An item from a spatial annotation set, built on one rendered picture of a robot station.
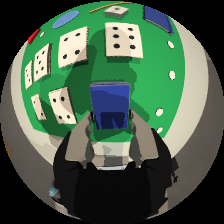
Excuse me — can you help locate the green felt table surface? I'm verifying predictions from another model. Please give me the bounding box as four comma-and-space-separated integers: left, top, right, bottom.
21, 1, 185, 142

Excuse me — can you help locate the red rectangular tile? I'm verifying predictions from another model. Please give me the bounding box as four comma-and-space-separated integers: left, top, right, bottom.
28, 29, 41, 44

